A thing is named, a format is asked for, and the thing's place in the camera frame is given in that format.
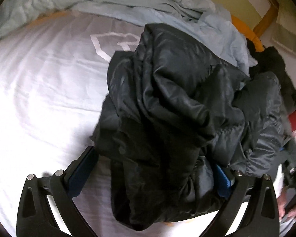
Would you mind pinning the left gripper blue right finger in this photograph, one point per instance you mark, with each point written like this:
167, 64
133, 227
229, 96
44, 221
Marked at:
261, 216

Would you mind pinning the pastel checked upper mattress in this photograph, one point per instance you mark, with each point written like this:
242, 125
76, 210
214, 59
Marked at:
285, 27

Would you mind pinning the wooden bunk bed frame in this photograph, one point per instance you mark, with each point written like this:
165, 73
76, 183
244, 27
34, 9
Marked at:
268, 11

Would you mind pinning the light blue duvet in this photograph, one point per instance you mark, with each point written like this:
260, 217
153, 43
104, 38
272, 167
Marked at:
138, 7

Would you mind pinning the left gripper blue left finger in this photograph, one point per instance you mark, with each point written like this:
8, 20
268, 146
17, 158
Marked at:
35, 217

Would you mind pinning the orange pillow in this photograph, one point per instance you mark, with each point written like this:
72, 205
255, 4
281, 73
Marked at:
244, 29

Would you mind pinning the black puffer down jacket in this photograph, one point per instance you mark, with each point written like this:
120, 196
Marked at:
173, 114

